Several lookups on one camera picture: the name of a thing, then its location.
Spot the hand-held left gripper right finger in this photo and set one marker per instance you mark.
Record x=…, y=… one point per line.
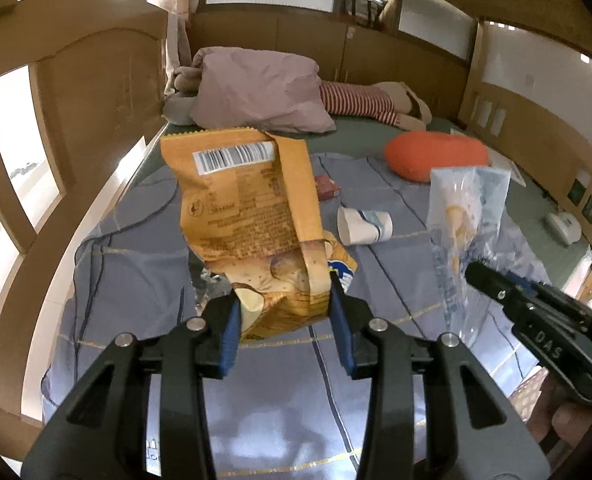
x=341, y=327

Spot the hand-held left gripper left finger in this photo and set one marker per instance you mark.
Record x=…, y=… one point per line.
x=233, y=332

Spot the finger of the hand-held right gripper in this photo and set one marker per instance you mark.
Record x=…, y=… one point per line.
x=493, y=285
x=555, y=297

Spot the clear plastic bag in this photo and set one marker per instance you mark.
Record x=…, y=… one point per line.
x=460, y=210

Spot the yellow snack bag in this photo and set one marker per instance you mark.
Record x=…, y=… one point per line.
x=256, y=200

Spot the person's right hand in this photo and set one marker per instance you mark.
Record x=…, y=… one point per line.
x=570, y=425

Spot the beige perforated basket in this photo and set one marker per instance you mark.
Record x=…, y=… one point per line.
x=525, y=390

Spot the clear plastic wrapper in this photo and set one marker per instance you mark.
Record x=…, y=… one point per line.
x=208, y=280

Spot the white device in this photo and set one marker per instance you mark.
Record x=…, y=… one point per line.
x=564, y=227

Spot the green bed sheet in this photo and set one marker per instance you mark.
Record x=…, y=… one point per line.
x=530, y=200

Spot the white paper cup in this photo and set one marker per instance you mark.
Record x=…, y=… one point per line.
x=363, y=225

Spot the blue blanket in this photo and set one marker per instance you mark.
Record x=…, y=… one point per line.
x=126, y=270

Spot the white paper sheet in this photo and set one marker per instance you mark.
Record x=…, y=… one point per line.
x=500, y=160

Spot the red box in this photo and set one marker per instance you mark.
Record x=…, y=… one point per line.
x=326, y=186

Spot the orange pillow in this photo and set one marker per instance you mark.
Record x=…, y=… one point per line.
x=425, y=152

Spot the slatted wooden bed board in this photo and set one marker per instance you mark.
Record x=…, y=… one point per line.
x=525, y=125

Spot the striped plush toy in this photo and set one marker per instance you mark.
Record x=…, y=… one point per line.
x=355, y=97

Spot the pink pillow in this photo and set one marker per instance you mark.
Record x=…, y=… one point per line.
x=261, y=85

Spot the beige plush toy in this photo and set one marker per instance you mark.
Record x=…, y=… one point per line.
x=185, y=80

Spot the hanging pale cloth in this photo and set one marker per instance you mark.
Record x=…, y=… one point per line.
x=176, y=45

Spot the arched wooden bed board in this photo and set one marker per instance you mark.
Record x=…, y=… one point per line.
x=76, y=85

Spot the wooden cabinet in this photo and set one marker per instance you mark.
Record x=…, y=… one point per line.
x=286, y=35

